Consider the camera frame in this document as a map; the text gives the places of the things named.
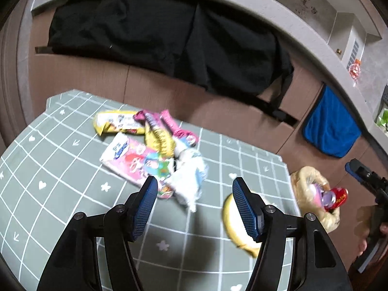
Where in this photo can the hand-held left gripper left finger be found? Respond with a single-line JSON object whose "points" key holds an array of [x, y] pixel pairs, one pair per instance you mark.
{"points": [[145, 206]]}

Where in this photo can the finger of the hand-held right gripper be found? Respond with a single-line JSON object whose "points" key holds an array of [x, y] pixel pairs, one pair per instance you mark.
{"points": [[353, 169]]}

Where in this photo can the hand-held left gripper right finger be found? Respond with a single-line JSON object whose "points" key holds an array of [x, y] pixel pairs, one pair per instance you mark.
{"points": [[245, 212]]}

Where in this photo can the yellow rimmed round lid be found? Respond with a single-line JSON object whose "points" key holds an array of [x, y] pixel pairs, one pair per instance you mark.
{"points": [[238, 230]]}

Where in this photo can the red paper cup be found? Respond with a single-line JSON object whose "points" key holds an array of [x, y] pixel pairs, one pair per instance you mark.
{"points": [[338, 197]]}

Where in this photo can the pink cup with purple lid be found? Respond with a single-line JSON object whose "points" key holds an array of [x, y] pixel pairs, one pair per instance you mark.
{"points": [[318, 195]]}

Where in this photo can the white pink tissue packet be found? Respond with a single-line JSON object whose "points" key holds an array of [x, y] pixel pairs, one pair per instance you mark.
{"points": [[130, 157]]}

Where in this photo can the white plastic wrapper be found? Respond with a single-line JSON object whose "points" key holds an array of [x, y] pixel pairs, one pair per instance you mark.
{"points": [[191, 175]]}

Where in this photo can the yellow white snack packet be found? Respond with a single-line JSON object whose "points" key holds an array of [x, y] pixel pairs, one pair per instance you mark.
{"points": [[116, 122]]}

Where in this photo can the pink purple snack wrapper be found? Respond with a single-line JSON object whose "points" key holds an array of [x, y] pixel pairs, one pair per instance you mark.
{"points": [[145, 117]]}

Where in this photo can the person's right hand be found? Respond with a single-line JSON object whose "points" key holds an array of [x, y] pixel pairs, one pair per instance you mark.
{"points": [[362, 246]]}

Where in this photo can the blue towel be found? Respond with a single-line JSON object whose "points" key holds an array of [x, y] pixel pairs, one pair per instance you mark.
{"points": [[330, 124]]}

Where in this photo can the green plastic bag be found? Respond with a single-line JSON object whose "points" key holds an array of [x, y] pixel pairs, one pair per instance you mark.
{"points": [[382, 121]]}

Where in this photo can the orange capped plastic bottle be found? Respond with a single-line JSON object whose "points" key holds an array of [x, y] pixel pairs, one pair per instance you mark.
{"points": [[354, 71]]}

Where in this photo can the black cloth bag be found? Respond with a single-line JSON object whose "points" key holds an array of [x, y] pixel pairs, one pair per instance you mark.
{"points": [[151, 36]]}

